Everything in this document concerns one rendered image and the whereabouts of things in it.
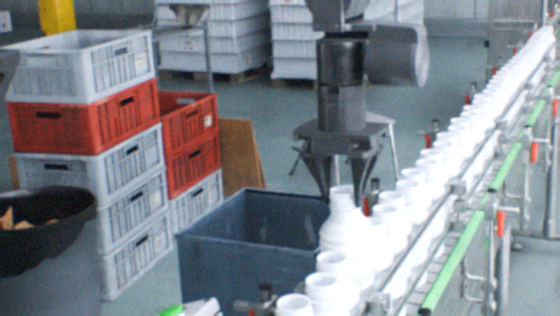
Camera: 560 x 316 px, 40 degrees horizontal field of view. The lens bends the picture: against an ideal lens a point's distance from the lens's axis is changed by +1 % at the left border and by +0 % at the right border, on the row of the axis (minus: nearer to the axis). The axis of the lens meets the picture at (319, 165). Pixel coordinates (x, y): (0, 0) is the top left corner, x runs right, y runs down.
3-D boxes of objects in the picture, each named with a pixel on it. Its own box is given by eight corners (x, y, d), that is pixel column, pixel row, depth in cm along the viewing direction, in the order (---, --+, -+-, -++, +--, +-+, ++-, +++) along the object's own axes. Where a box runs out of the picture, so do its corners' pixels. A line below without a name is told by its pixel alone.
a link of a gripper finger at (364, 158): (331, 194, 98) (329, 123, 96) (385, 199, 96) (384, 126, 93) (311, 211, 92) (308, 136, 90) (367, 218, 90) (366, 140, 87)
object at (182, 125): (167, 159, 388) (163, 117, 381) (98, 154, 401) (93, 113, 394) (220, 130, 443) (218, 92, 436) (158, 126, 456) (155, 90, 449)
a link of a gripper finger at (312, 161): (322, 193, 99) (320, 122, 96) (374, 198, 96) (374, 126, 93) (301, 210, 93) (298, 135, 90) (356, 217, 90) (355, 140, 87)
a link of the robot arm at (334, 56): (326, 26, 92) (307, 32, 87) (381, 27, 89) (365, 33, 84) (327, 84, 94) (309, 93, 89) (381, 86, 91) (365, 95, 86)
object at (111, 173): (103, 207, 322) (96, 157, 316) (18, 202, 333) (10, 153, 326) (167, 165, 378) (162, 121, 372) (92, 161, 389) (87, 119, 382)
